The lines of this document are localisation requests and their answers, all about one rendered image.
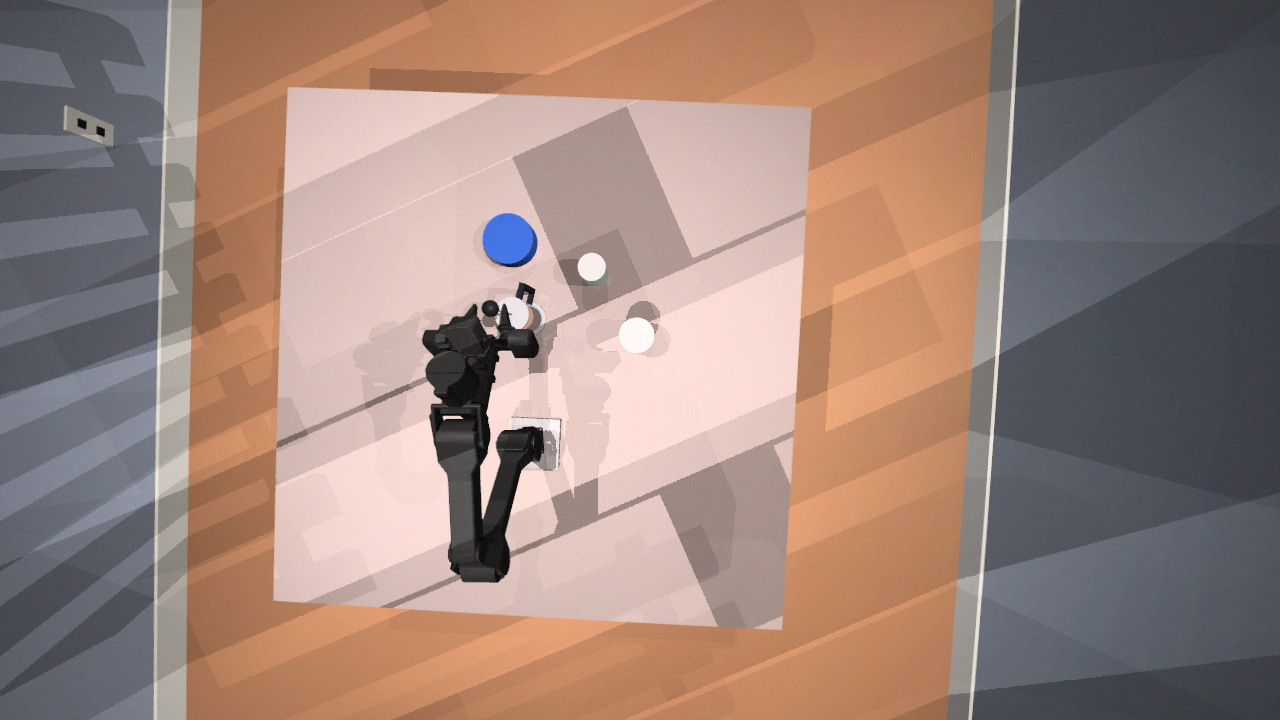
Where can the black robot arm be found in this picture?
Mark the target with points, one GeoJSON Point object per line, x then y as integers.
{"type": "Point", "coordinates": [478, 551]}

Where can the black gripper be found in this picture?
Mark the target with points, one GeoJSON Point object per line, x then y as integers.
{"type": "Point", "coordinates": [521, 342]}

